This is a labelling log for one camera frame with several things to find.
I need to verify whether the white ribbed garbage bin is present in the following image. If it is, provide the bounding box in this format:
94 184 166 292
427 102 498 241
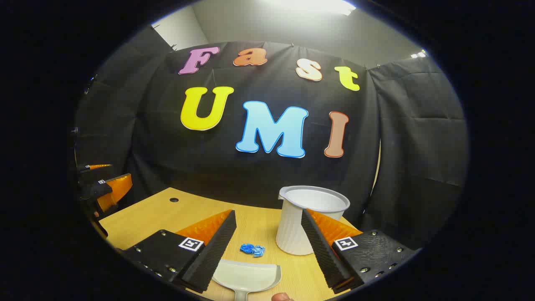
276 186 351 256

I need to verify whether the ceiling light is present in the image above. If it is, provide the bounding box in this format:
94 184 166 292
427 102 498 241
267 0 357 16

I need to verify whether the grey dustpan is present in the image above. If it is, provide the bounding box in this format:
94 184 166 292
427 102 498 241
211 259 282 301

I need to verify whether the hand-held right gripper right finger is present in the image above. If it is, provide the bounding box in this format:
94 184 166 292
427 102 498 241
301 208 419 294

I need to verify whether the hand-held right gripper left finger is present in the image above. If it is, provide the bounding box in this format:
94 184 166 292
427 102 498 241
121 209 237 294

